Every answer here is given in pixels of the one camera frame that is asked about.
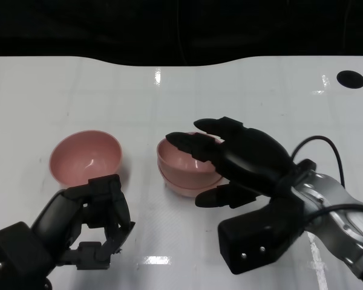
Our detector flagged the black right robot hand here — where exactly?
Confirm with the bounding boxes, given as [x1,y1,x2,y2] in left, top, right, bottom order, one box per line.
[165,117,317,209]

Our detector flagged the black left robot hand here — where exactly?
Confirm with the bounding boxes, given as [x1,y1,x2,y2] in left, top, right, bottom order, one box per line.
[30,174,136,271]

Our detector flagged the pink bowl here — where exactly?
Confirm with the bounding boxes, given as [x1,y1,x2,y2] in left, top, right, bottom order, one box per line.
[49,129,123,187]
[157,156,225,199]
[156,132,225,185]

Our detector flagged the black table grommet hole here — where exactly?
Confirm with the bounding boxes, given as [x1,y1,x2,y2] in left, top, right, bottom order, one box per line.
[336,70,363,89]

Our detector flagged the black backdrop cloth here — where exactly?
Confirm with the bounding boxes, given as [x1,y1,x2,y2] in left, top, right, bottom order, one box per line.
[0,0,363,67]

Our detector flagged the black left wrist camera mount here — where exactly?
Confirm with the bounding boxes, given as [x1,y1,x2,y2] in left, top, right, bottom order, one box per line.
[0,222,57,290]

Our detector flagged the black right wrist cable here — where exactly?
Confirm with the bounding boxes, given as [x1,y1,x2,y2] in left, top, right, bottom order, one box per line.
[291,136,363,226]

